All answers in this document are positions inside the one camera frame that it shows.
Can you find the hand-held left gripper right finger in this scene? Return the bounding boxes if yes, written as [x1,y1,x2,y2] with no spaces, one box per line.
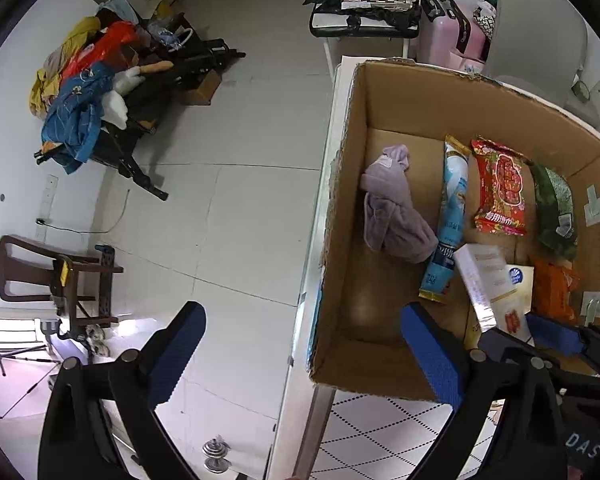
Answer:
[400,302,568,480]

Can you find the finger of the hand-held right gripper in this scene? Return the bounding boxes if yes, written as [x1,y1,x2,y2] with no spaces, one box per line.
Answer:
[479,329,531,362]
[526,312,588,356]

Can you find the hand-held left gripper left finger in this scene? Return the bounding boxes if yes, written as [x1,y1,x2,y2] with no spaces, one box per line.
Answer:
[37,301,207,480]

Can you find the orange snack packet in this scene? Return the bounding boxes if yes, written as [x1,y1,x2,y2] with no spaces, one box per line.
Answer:
[530,257,581,326]

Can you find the white carton box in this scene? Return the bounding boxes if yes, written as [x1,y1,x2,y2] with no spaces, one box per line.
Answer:
[464,264,536,351]

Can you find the white packet with red label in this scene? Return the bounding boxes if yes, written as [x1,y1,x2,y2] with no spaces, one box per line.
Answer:
[453,243,507,333]

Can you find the green snack packet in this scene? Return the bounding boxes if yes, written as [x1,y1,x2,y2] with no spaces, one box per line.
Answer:
[530,162,579,261]

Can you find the blue and yellow tube packet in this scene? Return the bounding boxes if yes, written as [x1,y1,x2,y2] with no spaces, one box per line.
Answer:
[419,135,470,305]

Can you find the purple cloth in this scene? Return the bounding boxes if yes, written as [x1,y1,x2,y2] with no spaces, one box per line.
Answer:
[360,144,438,264]

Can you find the red snack packet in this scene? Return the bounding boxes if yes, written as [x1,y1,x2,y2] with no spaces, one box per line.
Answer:
[470,137,531,236]

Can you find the pair of shoes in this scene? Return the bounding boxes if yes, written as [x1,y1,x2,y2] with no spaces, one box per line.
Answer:
[85,324,112,358]

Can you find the chrome dumbbell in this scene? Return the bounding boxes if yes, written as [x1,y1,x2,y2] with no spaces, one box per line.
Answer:
[202,437,231,473]

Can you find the black tripod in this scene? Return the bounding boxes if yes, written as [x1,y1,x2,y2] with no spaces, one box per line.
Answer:
[0,342,63,420]

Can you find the brown wooden chair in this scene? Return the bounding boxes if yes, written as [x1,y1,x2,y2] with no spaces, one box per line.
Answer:
[0,234,123,328]

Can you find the pile of colourful clothes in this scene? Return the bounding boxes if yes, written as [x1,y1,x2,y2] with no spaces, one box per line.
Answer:
[29,0,146,176]

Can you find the small cardboard box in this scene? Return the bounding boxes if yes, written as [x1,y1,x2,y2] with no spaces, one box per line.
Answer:
[177,70,223,106]

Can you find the pile of clothes on rack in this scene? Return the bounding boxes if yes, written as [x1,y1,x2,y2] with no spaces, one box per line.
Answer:
[34,37,246,202]

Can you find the pink suitcase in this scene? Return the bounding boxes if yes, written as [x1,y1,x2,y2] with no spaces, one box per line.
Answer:
[417,0,486,68]

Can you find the floral patterned bag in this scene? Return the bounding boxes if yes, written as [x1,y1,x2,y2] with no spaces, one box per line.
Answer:
[472,0,501,41]

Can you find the black cable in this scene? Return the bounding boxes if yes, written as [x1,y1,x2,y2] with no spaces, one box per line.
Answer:
[35,190,131,235]

